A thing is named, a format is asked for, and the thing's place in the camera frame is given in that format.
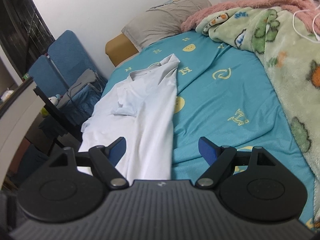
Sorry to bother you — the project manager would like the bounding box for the teal printed bed sheet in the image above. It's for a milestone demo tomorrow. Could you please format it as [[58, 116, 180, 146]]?
[[100, 29, 315, 230]]

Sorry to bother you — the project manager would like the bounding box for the white charging cable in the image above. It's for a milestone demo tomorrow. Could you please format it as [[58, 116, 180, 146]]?
[[292, 3, 320, 41]]

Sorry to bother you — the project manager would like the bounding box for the grey pillow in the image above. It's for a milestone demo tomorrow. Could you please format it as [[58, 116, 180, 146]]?
[[122, 0, 212, 50]]

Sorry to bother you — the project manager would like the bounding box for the green cartoon fleece blanket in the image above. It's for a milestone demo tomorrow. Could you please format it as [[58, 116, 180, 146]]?
[[196, 6, 320, 180]]

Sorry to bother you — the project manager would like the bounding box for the blue and white plush toy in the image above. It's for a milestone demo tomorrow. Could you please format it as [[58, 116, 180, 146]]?
[[48, 94, 62, 106]]

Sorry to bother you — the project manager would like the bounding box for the dark window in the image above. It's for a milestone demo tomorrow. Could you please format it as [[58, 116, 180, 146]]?
[[0, 0, 56, 81]]

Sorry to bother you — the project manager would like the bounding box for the blue folding chair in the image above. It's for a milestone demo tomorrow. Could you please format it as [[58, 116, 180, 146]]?
[[28, 30, 109, 132]]

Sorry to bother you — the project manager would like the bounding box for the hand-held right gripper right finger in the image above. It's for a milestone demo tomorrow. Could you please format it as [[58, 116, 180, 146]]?
[[195, 137, 277, 190]]

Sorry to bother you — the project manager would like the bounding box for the pink fuzzy blanket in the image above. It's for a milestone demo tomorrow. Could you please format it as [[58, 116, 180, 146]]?
[[181, 0, 320, 34]]

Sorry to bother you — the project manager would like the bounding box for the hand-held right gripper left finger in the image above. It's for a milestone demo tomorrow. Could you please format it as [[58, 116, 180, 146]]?
[[47, 137, 129, 190]]

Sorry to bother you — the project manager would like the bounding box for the black cable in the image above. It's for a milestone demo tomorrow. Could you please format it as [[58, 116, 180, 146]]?
[[66, 90, 80, 113]]

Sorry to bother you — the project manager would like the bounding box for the white t-shirt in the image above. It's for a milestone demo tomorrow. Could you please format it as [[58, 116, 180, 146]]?
[[79, 54, 181, 181]]

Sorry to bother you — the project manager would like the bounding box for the mustard bed headboard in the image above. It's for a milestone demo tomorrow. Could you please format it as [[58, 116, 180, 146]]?
[[105, 32, 140, 67]]

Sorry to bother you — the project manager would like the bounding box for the white desk with black frame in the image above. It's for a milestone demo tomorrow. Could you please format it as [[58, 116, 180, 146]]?
[[0, 77, 83, 190]]

